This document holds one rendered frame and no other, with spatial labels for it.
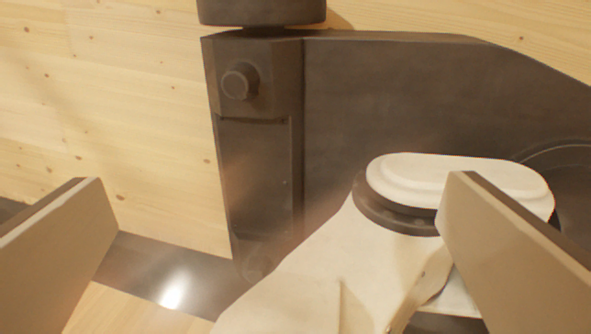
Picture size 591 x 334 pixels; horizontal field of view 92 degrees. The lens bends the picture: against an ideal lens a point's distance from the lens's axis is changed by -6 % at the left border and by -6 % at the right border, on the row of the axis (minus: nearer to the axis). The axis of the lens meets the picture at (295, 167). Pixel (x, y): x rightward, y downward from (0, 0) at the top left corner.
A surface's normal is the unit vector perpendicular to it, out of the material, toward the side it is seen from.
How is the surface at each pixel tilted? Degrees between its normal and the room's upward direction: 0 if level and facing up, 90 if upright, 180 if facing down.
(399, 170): 90
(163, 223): 0
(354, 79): 0
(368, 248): 90
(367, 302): 90
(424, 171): 90
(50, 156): 0
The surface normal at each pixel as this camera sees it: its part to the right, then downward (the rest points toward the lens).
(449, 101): -0.18, 0.48
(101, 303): 0.15, -0.85
